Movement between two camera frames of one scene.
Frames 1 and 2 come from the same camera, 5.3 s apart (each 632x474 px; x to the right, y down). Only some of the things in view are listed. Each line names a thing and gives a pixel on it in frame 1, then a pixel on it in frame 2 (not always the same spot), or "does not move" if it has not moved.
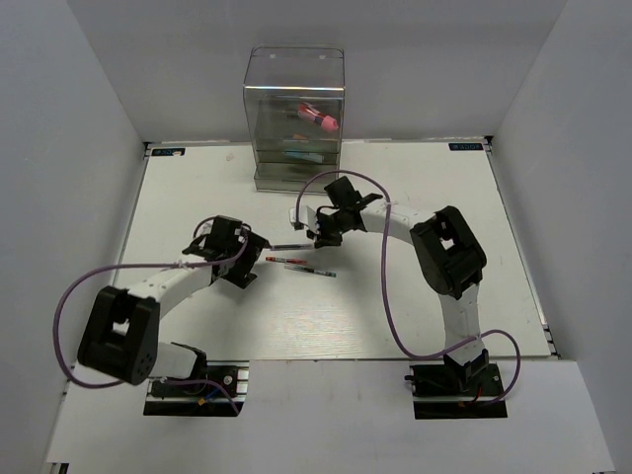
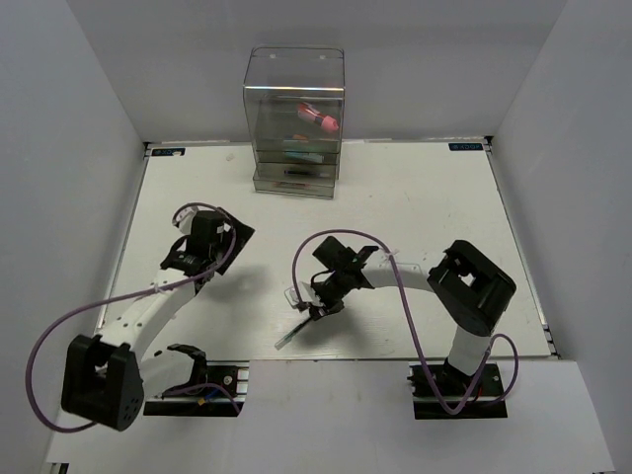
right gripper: [320, 234] → [324, 306]
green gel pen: [310, 270] → [288, 337]
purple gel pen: [291, 247] → [306, 173]
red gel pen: [286, 260] → [292, 184]
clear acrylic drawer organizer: [293, 98] does not move
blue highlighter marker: [305, 155] does not move
